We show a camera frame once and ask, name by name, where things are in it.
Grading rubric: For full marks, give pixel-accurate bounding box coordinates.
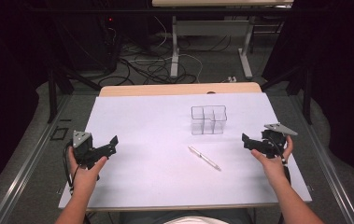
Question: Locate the white floor cable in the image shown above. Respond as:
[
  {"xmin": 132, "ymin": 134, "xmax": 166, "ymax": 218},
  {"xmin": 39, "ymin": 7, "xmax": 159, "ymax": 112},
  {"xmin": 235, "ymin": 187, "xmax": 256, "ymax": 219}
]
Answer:
[{"xmin": 152, "ymin": 14, "xmax": 205, "ymax": 84}]

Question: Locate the black floor cable tangle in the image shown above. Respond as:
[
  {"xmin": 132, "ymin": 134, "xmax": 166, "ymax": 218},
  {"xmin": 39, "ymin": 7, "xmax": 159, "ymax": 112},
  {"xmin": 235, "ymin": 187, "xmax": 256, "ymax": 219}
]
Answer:
[{"xmin": 97, "ymin": 33, "xmax": 233, "ymax": 87}]

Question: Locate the clear plastic desk organizer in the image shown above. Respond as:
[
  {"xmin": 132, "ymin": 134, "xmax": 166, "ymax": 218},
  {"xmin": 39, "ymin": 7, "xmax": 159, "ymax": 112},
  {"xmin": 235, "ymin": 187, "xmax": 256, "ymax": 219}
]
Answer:
[{"xmin": 191, "ymin": 105, "xmax": 228, "ymax": 136}]

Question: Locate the black curtain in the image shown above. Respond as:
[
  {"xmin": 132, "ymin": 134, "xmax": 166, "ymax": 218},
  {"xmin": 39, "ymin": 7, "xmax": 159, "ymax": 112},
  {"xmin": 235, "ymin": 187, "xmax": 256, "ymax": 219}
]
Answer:
[
  {"xmin": 262, "ymin": 0, "xmax": 354, "ymax": 185},
  {"xmin": 0, "ymin": 0, "xmax": 50, "ymax": 206}
]

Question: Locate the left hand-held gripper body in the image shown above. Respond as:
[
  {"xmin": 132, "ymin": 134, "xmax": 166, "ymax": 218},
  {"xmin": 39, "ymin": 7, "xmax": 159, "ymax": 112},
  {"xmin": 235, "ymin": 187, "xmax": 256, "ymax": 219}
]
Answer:
[{"xmin": 72, "ymin": 130, "xmax": 107, "ymax": 171}]

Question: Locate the person's left hand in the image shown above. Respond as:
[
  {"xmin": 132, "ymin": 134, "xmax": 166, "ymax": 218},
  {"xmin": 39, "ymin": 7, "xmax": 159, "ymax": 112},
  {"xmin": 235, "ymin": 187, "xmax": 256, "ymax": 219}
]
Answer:
[{"xmin": 67, "ymin": 146, "xmax": 109, "ymax": 194}]

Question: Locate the right hand-held gripper cable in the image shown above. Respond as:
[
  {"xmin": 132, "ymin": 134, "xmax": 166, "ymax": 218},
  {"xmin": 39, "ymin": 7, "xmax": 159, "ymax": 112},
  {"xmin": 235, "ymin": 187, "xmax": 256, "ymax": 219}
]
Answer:
[{"xmin": 271, "ymin": 138, "xmax": 291, "ymax": 186}]

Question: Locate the person's white shirt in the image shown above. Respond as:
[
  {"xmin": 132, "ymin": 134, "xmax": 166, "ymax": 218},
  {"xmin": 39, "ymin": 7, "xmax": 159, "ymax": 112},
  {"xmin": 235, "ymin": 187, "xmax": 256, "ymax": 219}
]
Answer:
[{"xmin": 163, "ymin": 216, "xmax": 229, "ymax": 224}]

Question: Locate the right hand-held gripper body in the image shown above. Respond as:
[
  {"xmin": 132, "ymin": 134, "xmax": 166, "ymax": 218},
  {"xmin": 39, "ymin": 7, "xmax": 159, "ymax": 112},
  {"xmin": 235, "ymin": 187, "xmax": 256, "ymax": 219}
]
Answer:
[{"xmin": 259, "ymin": 122, "xmax": 299, "ymax": 159}]

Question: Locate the black metal stand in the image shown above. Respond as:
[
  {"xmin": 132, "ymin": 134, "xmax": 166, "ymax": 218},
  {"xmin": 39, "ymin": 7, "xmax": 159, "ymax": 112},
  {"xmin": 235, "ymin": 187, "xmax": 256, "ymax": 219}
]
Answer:
[
  {"xmin": 260, "ymin": 63, "xmax": 315, "ymax": 126},
  {"xmin": 46, "ymin": 60, "xmax": 103, "ymax": 124}
]

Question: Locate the left hand-held gripper cable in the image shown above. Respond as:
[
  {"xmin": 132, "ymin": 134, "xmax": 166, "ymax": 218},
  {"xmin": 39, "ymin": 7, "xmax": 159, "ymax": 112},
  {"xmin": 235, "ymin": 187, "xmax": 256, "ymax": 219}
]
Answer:
[{"xmin": 62, "ymin": 141, "xmax": 83, "ymax": 195}]

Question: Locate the black computer tower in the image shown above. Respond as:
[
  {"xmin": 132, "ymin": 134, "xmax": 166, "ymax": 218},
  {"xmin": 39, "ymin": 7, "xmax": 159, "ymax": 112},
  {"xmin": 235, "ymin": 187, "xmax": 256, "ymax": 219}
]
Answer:
[{"xmin": 66, "ymin": 13, "xmax": 121, "ymax": 73}]

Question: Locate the hand-held gripper cable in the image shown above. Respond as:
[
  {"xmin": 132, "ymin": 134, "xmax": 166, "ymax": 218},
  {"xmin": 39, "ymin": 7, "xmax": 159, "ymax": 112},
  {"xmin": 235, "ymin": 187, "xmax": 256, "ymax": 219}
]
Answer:
[
  {"xmin": 271, "ymin": 138, "xmax": 291, "ymax": 186},
  {"xmin": 62, "ymin": 141, "xmax": 83, "ymax": 195}
]

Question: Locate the aluminium floor rail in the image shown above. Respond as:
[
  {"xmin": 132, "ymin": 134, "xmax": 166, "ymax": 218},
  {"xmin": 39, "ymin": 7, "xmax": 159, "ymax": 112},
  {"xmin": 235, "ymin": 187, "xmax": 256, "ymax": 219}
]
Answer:
[
  {"xmin": 290, "ymin": 92, "xmax": 354, "ymax": 224},
  {"xmin": 0, "ymin": 92, "xmax": 74, "ymax": 224}
]

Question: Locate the person's right hand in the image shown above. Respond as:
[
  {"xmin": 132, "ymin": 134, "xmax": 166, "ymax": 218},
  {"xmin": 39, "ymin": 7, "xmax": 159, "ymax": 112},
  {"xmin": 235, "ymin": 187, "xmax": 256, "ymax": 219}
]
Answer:
[{"xmin": 250, "ymin": 134, "xmax": 294, "ymax": 185}]

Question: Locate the translucent white pen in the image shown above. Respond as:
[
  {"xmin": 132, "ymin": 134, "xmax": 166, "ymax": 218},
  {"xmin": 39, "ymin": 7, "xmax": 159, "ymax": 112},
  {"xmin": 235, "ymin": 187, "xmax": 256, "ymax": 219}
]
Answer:
[{"xmin": 187, "ymin": 145, "xmax": 222, "ymax": 173}]

